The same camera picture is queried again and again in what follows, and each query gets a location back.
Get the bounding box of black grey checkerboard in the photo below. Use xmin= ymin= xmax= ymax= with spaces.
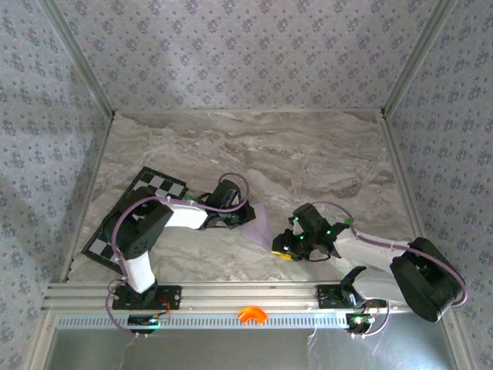
xmin=81 ymin=166 xmax=189 ymax=273

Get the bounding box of orange curved plastic piece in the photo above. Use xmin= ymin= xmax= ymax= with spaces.
xmin=236 ymin=306 xmax=267 ymax=325

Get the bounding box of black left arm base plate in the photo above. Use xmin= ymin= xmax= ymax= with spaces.
xmin=112 ymin=284 xmax=182 ymax=311

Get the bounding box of aluminium table side rail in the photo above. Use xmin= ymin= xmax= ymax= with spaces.
xmin=57 ymin=113 xmax=116 ymax=284
xmin=379 ymin=111 xmax=431 ymax=243

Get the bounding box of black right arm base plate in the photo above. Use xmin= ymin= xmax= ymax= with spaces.
xmin=316 ymin=284 xmax=347 ymax=309

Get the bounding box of aluminium frame rail wide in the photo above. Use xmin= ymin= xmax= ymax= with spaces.
xmin=42 ymin=281 xmax=458 ymax=311

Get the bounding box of lilac paper sheet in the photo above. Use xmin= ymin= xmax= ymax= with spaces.
xmin=241 ymin=202 xmax=275 ymax=251

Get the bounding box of thin aluminium table rail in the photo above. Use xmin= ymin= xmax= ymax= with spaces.
xmin=113 ymin=107 xmax=386 ymax=116

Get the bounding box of shiny metal sheet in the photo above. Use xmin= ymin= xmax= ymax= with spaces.
xmin=45 ymin=327 xmax=455 ymax=370

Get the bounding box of aluminium frame post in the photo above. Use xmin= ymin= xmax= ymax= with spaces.
xmin=38 ymin=0 xmax=116 ymax=119
xmin=381 ymin=0 xmax=459 ymax=119

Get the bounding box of small circuit board green light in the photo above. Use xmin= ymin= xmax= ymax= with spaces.
xmin=127 ymin=314 xmax=170 ymax=328
xmin=345 ymin=312 xmax=377 ymax=332

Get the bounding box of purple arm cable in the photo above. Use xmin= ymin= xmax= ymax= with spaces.
xmin=310 ymin=200 xmax=469 ymax=339
xmin=104 ymin=172 xmax=251 ymax=338

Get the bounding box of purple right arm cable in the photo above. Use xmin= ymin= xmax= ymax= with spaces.
xmin=310 ymin=200 xmax=469 ymax=339

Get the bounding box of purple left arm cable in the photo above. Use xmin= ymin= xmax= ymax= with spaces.
xmin=104 ymin=172 xmax=251 ymax=338

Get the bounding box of slotted grey cable duct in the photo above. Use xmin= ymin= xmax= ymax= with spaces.
xmin=57 ymin=311 xmax=351 ymax=331

